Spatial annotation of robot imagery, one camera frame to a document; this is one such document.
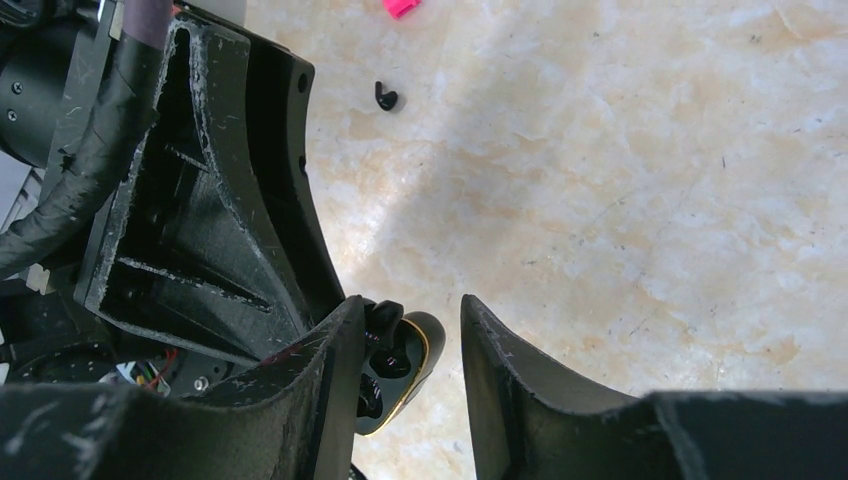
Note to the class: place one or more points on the black earbud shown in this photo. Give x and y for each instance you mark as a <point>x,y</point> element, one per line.
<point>387,100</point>
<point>383,358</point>

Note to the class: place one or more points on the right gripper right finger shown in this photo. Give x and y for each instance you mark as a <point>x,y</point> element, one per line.
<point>533,418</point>

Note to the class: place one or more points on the black earbud charging case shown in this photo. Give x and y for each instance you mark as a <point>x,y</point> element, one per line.
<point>381,400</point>

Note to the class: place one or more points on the pink marker pen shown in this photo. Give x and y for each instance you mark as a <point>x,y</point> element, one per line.
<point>398,8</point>

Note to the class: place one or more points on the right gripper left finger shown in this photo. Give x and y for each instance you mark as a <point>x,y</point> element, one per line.
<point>292,416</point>

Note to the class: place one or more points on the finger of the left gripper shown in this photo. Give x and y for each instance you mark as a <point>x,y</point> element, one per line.
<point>191,214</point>
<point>278,89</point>

